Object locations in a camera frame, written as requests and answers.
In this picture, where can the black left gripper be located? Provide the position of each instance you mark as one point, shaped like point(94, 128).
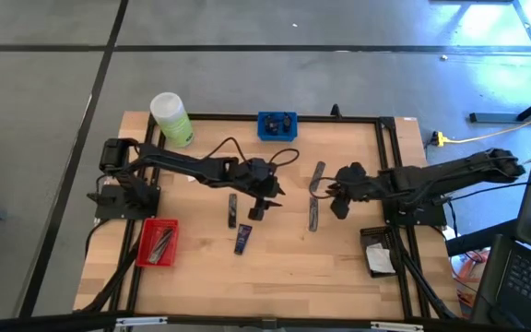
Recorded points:
point(256, 177)

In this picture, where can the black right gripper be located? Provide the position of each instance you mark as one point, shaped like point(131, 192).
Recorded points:
point(357, 184)

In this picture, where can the white paper packet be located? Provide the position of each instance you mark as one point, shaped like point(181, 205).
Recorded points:
point(381, 260)

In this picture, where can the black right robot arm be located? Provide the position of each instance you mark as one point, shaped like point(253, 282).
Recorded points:
point(454, 173)

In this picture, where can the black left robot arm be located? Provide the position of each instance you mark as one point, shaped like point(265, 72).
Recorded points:
point(178, 162)

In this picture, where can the black plastic basket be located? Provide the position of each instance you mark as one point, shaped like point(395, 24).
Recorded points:
point(371, 235)

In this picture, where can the blue plastic basket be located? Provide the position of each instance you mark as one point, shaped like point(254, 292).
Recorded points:
point(277, 137)

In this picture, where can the green disinfecting wipes canister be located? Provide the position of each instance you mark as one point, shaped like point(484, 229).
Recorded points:
point(173, 122)

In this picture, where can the red plastic basket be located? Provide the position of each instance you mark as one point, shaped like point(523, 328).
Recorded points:
point(143, 249)

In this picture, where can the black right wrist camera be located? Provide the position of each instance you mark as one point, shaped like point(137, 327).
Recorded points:
point(340, 209)

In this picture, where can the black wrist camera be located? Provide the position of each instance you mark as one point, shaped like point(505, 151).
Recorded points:
point(340, 209)
point(256, 213)

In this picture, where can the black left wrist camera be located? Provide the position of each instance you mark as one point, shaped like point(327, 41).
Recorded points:
point(256, 213)

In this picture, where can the black aluminium table frame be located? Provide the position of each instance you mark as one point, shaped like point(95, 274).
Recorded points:
point(228, 118)

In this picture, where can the black table-level camera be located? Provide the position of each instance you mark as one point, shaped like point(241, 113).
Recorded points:
point(269, 323)

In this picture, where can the silver metal bracket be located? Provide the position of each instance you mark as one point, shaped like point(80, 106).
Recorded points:
point(397, 326)
point(141, 321)

